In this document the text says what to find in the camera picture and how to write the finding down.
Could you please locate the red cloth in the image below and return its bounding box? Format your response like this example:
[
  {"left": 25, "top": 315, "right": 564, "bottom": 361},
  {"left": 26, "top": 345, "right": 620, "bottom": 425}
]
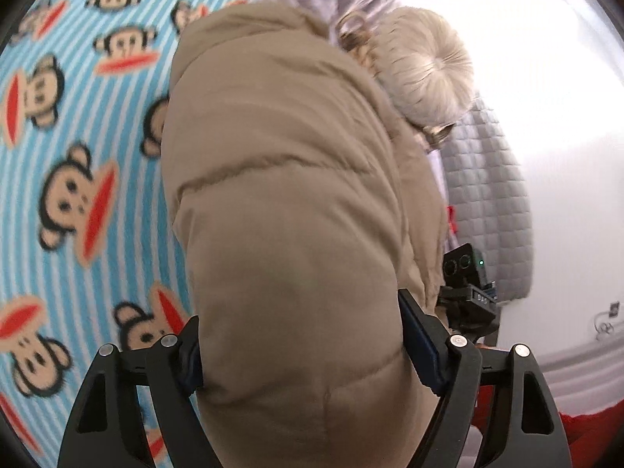
[{"left": 475, "top": 385, "right": 624, "bottom": 468}]

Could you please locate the brown curly plush toy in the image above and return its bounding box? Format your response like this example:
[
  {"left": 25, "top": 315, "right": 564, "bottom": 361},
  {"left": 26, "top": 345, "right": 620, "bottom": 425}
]
[{"left": 337, "top": 12, "right": 374, "bottom": 62}]

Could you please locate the cream fluffy round cushion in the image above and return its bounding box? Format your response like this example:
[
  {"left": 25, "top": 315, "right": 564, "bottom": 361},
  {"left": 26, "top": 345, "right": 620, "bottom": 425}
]
[{"left": 341, "top": 7, "right": 475, "bottom": 130}]

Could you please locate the beige puffer jacket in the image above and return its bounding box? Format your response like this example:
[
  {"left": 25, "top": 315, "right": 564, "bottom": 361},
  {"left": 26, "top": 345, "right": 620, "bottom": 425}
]
[{"left": 161, "top": 2, "right": 452, "bottom": 468}]

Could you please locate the wall socket with cable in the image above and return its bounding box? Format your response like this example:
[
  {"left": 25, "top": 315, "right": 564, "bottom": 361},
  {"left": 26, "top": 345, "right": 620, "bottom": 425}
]
[{"left": 592, "top": 302, "right": 621, "bottom": 339}]

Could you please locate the blue striped monkey print blanket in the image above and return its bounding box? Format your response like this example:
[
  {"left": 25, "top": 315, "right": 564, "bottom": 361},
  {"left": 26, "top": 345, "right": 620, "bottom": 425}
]
[{"left": 0, "top": 0, "right": 254, "bottom": 468}]

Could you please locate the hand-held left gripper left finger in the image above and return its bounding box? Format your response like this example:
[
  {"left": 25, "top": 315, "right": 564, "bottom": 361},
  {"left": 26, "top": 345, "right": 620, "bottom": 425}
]
[{"left": 57, "top": 316, "right": 218, "bottom": 468}]

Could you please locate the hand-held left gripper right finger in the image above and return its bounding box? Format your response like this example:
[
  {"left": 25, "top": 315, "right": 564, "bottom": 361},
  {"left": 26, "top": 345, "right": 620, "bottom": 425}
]
[{"left": 398, "top": 290, "right": 571, "bottom": 468}]

